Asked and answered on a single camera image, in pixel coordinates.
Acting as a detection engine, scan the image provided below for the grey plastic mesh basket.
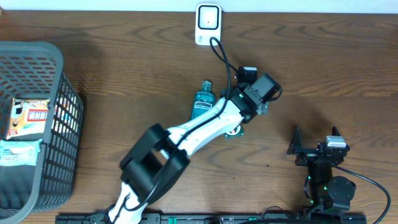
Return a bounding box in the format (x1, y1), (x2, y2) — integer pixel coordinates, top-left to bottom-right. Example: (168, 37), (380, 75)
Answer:
(1, 41), (85, 223)

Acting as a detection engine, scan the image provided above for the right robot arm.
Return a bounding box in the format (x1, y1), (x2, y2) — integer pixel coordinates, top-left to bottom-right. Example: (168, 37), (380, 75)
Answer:
(287, 127), (356, 223)

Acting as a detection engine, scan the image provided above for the orange snack bag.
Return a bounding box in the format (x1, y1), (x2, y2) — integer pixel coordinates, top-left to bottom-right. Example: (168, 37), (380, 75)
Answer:
(5, 98), (50, 141)

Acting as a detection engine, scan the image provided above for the white barcode scanner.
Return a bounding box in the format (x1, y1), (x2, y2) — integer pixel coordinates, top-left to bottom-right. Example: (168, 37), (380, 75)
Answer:
(195, 3), (222, 46)

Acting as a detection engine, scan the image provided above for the blue Listerine mouthwash bottle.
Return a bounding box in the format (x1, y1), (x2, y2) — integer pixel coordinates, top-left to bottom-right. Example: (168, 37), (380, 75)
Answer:
(191, 79), (216, 119)

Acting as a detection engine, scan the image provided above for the green round-logo packet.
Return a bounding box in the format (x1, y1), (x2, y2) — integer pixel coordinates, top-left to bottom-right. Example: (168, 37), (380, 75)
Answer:
(224, 125), (244, 139)

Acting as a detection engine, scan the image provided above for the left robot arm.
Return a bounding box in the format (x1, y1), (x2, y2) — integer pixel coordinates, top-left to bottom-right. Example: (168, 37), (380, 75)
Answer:
(106, 74), (283, 223)

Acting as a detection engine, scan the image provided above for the green wet wipes pack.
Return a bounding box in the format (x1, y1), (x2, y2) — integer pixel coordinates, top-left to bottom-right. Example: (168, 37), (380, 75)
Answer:
(1, 139), (42, 167)

